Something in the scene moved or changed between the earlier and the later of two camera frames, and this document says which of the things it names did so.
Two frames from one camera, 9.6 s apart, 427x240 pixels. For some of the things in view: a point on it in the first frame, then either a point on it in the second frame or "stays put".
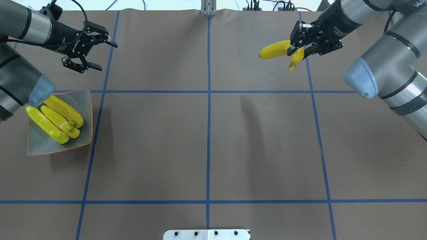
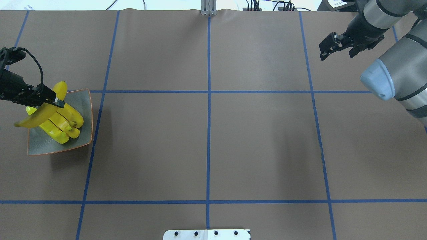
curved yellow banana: [280, 48] -> [60, 89]
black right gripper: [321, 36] -> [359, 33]
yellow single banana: [62, 123] stays put
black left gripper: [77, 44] -> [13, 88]
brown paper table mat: [192, 130] stays put
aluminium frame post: [208, 7] stays put
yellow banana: [65, 111] stays put
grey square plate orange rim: [40, 142] stays put
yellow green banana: [43, 124] stays put
